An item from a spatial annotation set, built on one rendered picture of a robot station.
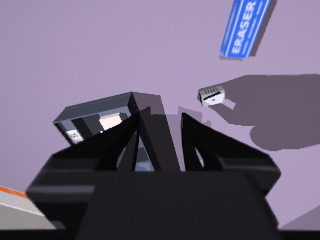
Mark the white eraser with blue sleeve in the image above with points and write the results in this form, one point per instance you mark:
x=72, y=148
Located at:
x=244, y=23

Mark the dark grey three-compartment bin rack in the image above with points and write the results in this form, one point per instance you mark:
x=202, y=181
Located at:
x=87, y=122

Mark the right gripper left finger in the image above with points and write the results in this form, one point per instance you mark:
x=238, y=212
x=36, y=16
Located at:
x=101, y=151

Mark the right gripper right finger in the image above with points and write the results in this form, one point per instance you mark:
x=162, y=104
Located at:
x=224, y=153

